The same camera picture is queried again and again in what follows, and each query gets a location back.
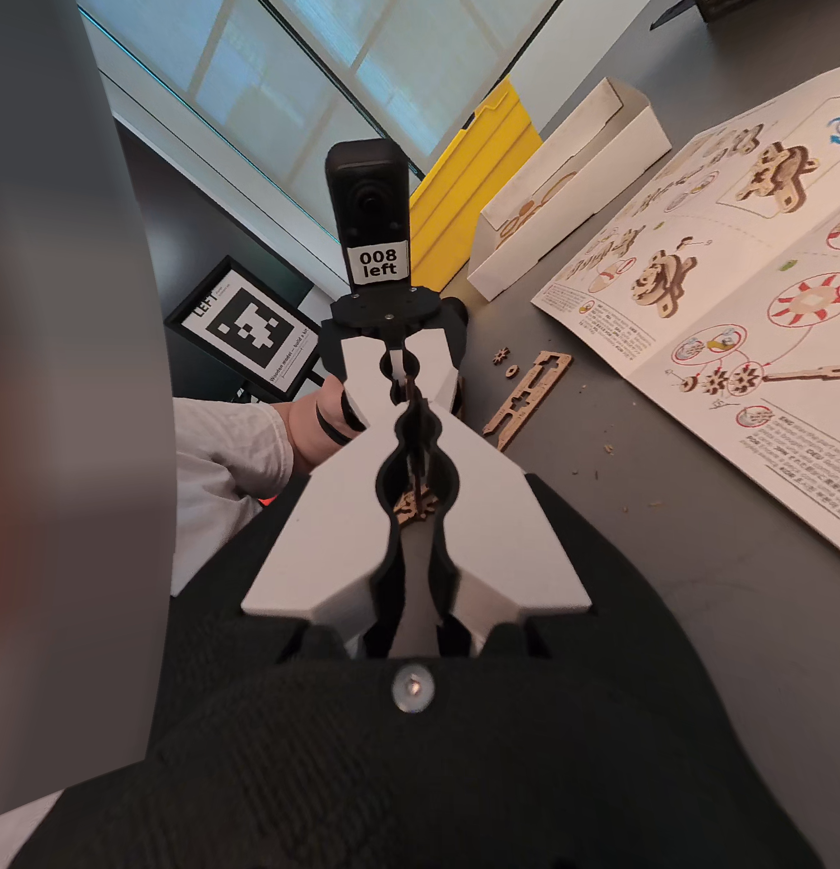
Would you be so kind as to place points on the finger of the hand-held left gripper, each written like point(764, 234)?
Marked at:
point(359, 380)
point(437, 366)

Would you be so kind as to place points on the slotted wooden lever part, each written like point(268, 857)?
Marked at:
point(528, 397)

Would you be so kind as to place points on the framed marker sign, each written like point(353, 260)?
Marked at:
point(247, 326)

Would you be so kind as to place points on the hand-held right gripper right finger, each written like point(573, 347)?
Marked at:
point(515, 543)

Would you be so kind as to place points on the tiny wooden gear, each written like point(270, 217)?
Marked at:
point(498, 351)

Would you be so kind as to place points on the person's left hand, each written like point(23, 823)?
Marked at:
point(301, 431)

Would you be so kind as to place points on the yellow plastic bin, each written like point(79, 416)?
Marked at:
point(460, 190)

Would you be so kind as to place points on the laser-cut plywood parts sheet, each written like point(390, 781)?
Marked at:
point(413, 510)

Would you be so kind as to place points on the pile of rubber bands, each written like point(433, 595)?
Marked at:
point(521, 217)

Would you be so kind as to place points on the paper instruction sheet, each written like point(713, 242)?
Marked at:
point(732, 305)

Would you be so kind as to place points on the white cardboard box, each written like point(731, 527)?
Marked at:
point(576, 217)

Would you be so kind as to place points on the large window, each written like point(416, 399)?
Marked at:
point(325, 68)

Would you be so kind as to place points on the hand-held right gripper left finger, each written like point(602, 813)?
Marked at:
point(318, 543)

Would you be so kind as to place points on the large black screen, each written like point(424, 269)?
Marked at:
point(175, 224)

